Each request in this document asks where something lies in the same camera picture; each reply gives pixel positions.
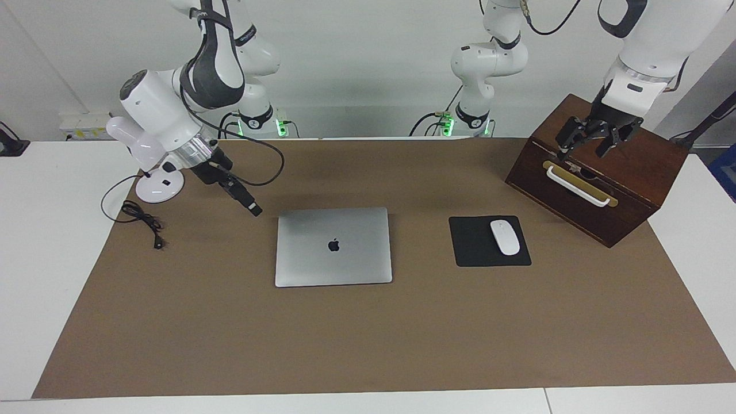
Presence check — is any white wall power strip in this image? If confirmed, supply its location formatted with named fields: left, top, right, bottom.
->
left=59, top=112, right=113, bottom=141

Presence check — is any black arm base cable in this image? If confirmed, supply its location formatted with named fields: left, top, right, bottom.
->
left=409, top=86, right=463, bottom=137
left=217, top=111, right=242, bottom=140

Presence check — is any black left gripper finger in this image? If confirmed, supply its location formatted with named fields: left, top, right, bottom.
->
left=595, top=118, right=643, bottom=159
left=555, top=117, right=593, bottom=161

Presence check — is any blue crate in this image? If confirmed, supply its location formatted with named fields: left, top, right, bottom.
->
left=708, top=144, right=736, bottom=203

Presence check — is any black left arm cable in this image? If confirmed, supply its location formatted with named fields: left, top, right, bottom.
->
left=519, top=0, right=582, bottom=36

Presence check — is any white desk lamp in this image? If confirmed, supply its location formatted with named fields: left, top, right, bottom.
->
left=106, top=116, right=186, bottom=204

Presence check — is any brown table mat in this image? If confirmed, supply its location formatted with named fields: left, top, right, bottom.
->
left=32, top=137, right=736, bottom=399

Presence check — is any black stand pole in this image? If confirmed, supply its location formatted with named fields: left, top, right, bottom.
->
left=670, top=91, right=736, bottom=151

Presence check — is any silver Apple laptop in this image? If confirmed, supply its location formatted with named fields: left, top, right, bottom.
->
left=275, top=207, right=393, bottom=288

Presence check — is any black lamp power cable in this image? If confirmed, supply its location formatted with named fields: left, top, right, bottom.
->
left=101, top=172, right=166, bottom=250

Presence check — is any dark brown wooden box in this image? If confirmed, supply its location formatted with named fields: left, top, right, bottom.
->
left=505, top=94, right=689, bottom=248

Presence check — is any black table clamp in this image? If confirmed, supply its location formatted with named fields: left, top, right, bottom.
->
left=0, top=122, right=30, bottom=157

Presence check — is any white computer mouse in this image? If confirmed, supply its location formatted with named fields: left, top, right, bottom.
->
left=490, top=220, right=521, bottom=256

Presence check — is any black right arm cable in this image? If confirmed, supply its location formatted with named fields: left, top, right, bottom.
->
left=180, top=80, right=285, bottom=187

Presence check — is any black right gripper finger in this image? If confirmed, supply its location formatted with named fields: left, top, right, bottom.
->
left=233, top=177, right=264, bottom=213
left=227, top=180, right=260, bottom=218

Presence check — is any black mouse pad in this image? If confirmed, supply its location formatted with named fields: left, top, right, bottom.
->
left=448, top=216, right=532, bottom=268

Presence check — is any white box handle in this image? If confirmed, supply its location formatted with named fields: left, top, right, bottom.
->
left=546, top=166, right=611, bottom=208

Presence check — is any brass handle backplate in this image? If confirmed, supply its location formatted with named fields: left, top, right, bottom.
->
left=542, top=160, right=619, bottom=208

